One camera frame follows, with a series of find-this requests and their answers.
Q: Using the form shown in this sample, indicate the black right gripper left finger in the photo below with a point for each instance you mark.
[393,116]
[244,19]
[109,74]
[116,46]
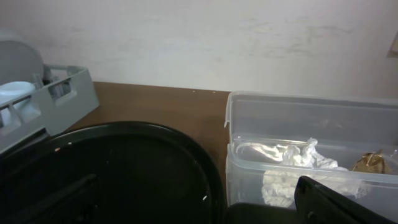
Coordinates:
[75,203]

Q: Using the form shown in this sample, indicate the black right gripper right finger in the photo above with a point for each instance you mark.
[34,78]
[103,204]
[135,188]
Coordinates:
[316,203]

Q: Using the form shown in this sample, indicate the white napkin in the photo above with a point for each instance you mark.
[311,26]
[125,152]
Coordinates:
[278,187]

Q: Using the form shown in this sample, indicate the gold foil wrapper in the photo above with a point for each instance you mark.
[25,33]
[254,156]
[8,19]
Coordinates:
[372,162]

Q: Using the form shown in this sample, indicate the light blue plastic cup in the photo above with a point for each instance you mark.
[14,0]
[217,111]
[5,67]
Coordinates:
[11,91]

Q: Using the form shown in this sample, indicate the pale grey round plate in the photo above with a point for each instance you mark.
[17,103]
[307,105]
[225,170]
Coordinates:
[20,62]

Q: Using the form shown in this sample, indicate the grey dishwasher rack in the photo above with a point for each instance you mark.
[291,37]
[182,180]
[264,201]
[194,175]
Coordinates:
[50,109]

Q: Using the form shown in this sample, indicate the round black tray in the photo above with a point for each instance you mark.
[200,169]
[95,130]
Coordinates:
[148,173]

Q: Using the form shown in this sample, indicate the black rectangular tray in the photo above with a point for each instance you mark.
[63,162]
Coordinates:
[247,213]

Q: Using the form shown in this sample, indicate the clear plastic bin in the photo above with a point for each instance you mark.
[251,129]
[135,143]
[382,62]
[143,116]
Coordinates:
[345,128]

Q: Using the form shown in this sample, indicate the wall panel fixture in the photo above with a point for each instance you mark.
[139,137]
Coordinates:
[393,51]

